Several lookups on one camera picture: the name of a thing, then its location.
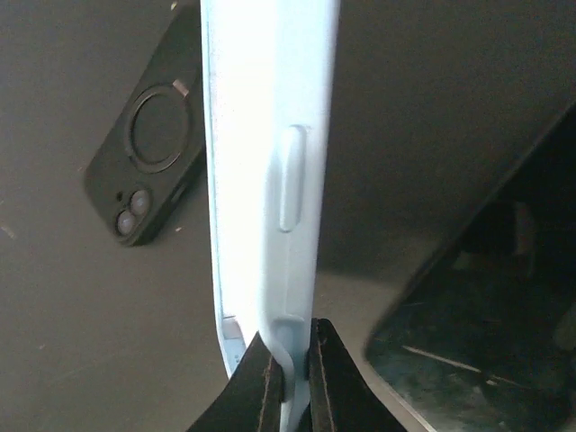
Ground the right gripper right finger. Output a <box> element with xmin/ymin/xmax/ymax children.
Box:
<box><xmin>308</xmin><ymin>319</ymin><xmax>406</xmax><ymax>432</ymax></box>

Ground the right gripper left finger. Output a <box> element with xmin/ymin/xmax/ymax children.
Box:
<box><xmin>188</xmin><ymin>335</ymin><xmax>284</xmax><ymax>432</ymax></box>

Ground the black cased phone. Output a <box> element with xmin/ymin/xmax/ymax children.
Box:
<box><xmin>84</xmin><ymin>1</ymin><xmax>205</xmax><ymax>247</ymax></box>

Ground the light blue cased phone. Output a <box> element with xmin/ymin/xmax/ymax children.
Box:
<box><xmin>201</xmin><ymin>1</ymin><xmax>339</xmax><ymax>431</ymax></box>

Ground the black smartphone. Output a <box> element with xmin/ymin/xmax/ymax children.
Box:
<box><xmin>365</xmin><ymin>109</ymin><xmax>575</xmax><ymax>431</ymax></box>

